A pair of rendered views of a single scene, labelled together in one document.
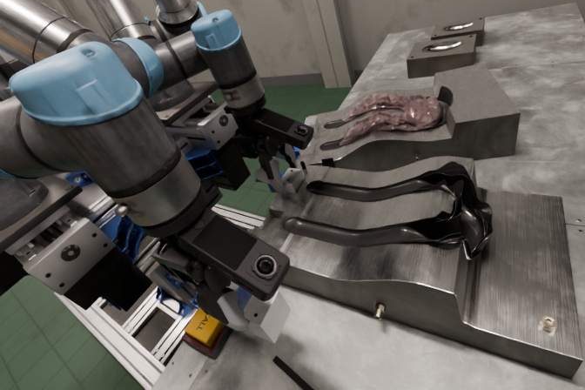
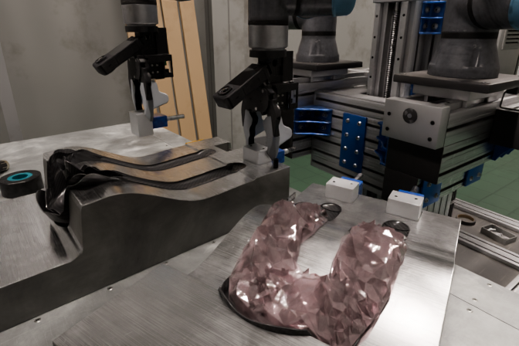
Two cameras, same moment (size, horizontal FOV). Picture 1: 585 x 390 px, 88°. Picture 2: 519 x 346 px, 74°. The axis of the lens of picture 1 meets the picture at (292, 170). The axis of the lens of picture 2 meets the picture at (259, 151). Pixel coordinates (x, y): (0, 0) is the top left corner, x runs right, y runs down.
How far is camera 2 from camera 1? 93 cm
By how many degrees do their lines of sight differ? 86
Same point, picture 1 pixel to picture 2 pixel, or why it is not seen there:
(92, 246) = not seen: hidden behind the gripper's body
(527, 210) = (12, 264)
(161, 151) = not seen: outside the picture
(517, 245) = (18, 235)
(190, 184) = (126, 16)
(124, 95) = not seen: outside the picture
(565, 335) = not seen: outside the picture
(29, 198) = (310, 55)
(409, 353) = not seen: hidden behind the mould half
